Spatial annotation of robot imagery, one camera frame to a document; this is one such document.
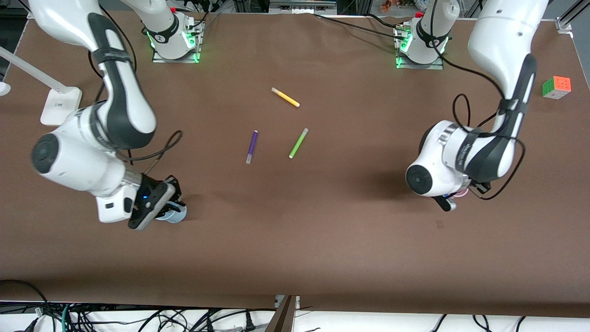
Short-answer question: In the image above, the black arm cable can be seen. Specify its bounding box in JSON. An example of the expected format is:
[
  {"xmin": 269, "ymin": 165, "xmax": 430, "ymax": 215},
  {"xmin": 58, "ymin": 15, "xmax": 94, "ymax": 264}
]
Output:
[
  {"xmin": 433, "ymin": 44, "xmax": 527, "ymax": 202},
  {"xmin": 88, "ymin": 5, "xmax": 184, "ymax": 175}
]

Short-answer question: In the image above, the blue cup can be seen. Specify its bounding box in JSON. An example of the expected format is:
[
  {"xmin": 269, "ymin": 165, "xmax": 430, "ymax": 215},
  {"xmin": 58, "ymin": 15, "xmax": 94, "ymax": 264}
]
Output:
[{"xmin": 156, "ymin": 201, "xmax": 188, "ymax": 225}]

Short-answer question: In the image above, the colourful puzzle cube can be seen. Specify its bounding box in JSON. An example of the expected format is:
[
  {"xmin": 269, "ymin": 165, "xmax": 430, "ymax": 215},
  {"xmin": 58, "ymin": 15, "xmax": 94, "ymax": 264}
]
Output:
[{"xmin": 542, "ymin": 76, "xmax": 572, "ymax": 100}]

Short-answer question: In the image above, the yellow marker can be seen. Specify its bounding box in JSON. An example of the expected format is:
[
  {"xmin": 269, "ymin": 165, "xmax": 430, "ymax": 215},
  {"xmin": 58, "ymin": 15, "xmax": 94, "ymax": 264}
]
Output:
[{"xmin": 271, "ymin": 87, "xmax": 301, "ymax": 108}]

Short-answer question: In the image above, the green marker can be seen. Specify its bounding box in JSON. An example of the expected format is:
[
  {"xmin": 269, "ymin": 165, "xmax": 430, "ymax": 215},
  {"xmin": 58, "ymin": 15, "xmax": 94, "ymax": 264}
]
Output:
[{"xmin": 289, "ymin": 128, "xmax": 309, "ymax": 160}]

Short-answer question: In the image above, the black floor cable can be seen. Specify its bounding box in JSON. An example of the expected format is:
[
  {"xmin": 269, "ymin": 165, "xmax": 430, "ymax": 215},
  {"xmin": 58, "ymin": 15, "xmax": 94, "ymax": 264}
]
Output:
[{"xmin": 0, "ymin": 279, "xmax": 58, "ymax": 332}]

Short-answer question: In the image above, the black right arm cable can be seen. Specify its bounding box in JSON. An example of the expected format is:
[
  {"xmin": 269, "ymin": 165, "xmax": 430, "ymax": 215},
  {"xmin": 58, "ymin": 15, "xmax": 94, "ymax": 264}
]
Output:
[{"xmin": 88, "ymin": 5, "xmax": 184, "ymax": 175}]

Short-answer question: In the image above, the aluminium frame profile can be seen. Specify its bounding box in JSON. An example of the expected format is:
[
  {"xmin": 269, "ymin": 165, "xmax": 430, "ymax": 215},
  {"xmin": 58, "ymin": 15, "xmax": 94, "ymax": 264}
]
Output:
[{"xmin": 555, "ymin": 0, "xmax": 590, "ymax": 34}]

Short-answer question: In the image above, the purple marker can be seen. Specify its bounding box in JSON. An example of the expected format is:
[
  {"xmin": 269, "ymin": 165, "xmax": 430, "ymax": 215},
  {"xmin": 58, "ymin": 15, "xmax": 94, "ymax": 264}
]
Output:
[{"xmin": 246, "ymin": 130, "xmax": 259, "ymax": 165}]

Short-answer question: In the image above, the black cable across table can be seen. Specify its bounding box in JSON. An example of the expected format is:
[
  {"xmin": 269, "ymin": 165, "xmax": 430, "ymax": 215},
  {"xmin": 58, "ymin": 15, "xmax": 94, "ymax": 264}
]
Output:
[{"xmin": 313, "ymin": 13, "xmax": 406, "ymax": 38}]

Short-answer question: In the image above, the brown wooden post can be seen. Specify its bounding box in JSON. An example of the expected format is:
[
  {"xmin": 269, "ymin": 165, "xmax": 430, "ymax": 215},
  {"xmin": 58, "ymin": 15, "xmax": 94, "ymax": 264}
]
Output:
[{"xmin": 264, "ymin": 295, "xmax": 298, "ymax": 332}]

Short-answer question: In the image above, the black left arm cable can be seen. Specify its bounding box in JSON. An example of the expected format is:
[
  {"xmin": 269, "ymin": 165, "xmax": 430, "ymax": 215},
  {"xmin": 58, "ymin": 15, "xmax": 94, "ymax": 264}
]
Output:
[{"xmin": 433, "ymin": 44, "xmax": 527, "ymax": 202}]

